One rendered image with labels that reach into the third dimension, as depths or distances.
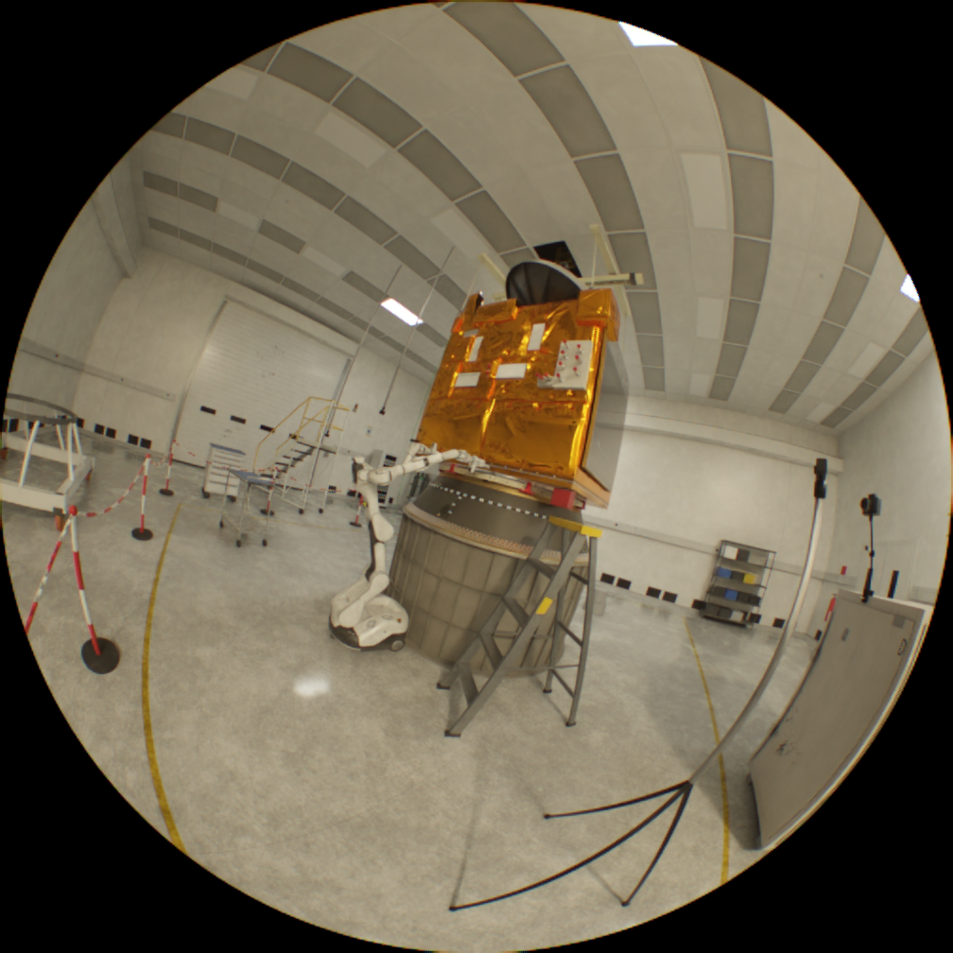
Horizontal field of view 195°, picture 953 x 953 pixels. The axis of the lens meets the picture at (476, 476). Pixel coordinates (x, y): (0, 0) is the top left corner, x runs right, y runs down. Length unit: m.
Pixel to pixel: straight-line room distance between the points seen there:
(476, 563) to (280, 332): 8.59
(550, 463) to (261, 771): 2.71
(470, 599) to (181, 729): 2.26
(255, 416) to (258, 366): 1.46
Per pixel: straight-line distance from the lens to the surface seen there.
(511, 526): 2.29
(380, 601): 2.70
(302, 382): 9.34
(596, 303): 2.80
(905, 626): 1.97
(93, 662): 2.31
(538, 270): 3.68
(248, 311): 9.51
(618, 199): 4.12
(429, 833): 1.66
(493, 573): 2.26
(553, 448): 2.23
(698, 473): 7.80
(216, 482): 5.96
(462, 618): 2.43
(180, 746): 1.87
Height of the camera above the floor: 1.55
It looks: 3 degrees up
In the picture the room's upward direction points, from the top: 16 degrees clockwise
